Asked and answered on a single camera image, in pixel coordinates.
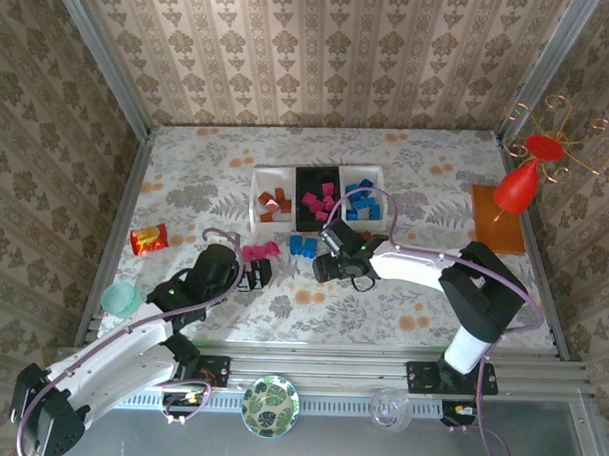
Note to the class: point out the floral tablecloth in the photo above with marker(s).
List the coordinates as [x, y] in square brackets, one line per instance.
[212, 150]

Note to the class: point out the black plastic container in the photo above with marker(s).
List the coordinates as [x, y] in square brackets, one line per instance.
[311, 180]

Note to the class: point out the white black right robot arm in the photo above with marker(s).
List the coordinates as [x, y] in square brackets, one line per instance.
[408, 266]

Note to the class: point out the white plastic container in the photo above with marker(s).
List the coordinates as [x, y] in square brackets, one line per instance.
[273, 179]
[381, 190]

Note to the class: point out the black connector box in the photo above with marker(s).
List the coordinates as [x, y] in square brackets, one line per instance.
[178, 400]
[453, 413]

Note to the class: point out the green leaf pattern bowl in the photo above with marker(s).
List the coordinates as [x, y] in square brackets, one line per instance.
[270, 407]

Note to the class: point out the red plastic goblet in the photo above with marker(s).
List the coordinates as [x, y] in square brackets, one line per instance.
[516, 188]

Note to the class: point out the grey metal shelf plate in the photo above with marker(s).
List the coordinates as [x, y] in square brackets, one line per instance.
[327, 449]

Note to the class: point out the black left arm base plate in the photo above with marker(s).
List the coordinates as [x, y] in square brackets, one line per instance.
[217, 371]

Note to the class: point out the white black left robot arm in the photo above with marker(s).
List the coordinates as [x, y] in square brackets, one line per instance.
[109, 371]

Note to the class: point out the red yellow snack packet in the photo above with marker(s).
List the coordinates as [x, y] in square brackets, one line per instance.
[149, 239]

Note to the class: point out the orange flat board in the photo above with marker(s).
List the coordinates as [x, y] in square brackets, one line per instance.
[502, 235]

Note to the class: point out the aluminium frame rail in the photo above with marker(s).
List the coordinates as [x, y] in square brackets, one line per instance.
[116, 231]
[534, 256]
[330, 364]

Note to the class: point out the pink lego brick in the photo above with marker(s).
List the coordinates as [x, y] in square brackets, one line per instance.
[259, 251]
[317, 207]
[272, 248]
[321, 216]
[328, 189]
[309, 198]
[329, 203]
[248, 252]

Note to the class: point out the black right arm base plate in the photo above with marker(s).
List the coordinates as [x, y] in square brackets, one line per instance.
[422, 377]

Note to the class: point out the blue lego brick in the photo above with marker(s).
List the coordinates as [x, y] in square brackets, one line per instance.
[354, 188]
[296, 245]
[352, 202]
[310, 246]
[368, 183]
[371, 209]
[352, 215]
[365, 195]

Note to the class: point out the teal plastic cup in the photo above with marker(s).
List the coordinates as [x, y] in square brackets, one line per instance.
[119, 299]

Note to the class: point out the clear glass bowl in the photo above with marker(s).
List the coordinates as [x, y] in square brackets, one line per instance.
[390, 410]

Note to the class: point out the aluminium frame post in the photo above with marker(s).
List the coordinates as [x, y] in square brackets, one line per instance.
[542, 71]
[103, 56]

